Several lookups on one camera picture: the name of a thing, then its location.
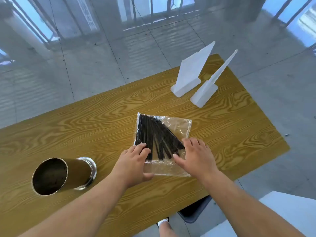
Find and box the person's right hand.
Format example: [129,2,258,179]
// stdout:
[172,137,219,182]

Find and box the person's left hand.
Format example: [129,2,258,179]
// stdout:
[110,143,155,189]

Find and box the clear plastic bag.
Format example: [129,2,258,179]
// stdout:
[134,112,193,177]

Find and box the bunch of black straws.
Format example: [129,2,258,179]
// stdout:
[134,115,186,161]

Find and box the steel cylindrical holder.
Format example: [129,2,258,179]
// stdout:
[31,157,97,197]

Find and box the person's left forearm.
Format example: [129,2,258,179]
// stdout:
[18,170,129,237]

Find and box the person's right forearm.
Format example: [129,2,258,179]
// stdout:
[201,170,306,237]

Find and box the person's leg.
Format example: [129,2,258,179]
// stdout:
[160,223,179,237]

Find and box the dark chair seat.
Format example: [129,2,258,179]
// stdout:
[177,195,213,224]

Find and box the white shoe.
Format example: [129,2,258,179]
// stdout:
[156,216,170,227]

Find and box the narrow white plastic stand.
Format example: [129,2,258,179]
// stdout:
[190,48,239,108]

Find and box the wide white plastic stand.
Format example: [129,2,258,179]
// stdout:
[170,41,216,98]

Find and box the white flat panel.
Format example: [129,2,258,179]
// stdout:
[199,191,316,237]

